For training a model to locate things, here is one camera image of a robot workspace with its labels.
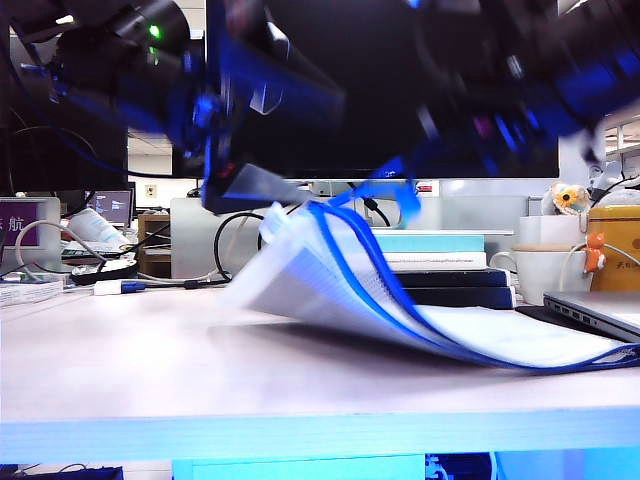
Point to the white rolled paper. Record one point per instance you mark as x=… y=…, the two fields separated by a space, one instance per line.
x=97 y=227

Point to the black AOC monitor with stand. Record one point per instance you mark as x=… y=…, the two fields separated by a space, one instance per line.
x=370 y=100

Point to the plush toy with sunflower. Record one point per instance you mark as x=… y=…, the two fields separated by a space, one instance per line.
x=567 y=200

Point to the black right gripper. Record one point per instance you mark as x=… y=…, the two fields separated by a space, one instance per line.
x=490 y=130

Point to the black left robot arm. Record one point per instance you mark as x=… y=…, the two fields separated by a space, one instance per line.
x=115 y=60

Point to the transparent file bag blue zipper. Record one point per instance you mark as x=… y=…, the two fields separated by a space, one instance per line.
x=320 y=280

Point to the wooden cabinet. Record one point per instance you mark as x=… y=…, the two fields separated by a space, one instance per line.
x=152 y=250

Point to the white adapter with blue connector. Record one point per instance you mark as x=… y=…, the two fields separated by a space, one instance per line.
x=112 y=288

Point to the laptop with lit screen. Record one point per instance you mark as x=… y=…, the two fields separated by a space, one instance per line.
x=107 y=207

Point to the light blue book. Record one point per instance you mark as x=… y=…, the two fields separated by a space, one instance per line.
x=430 y=243

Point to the silver laptop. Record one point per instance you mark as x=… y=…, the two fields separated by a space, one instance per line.
x=600 y=310

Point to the black monitor with white label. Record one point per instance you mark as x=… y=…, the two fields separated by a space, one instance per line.
x=189 y=167

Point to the purple sign in clear stand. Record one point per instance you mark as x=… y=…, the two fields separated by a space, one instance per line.
x=20 y=225

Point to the grey plush toy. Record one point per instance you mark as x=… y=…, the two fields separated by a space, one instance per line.
x=615 y=187

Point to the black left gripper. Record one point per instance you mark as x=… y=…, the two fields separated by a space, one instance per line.
x=280 y=85

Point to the black monitor with curved stand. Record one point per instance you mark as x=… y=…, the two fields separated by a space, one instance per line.
x=50 y=165

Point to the white book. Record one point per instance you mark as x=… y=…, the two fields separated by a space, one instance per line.
x=440 y=261

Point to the white mug with wooden lid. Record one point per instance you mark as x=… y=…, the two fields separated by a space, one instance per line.
x=545 y=275

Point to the yellow tin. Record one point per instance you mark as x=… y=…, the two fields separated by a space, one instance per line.
x=620 y=250

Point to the white storage box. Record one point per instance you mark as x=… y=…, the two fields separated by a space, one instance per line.
x=550 y=230

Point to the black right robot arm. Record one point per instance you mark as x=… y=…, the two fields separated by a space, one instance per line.
x=590 y=60

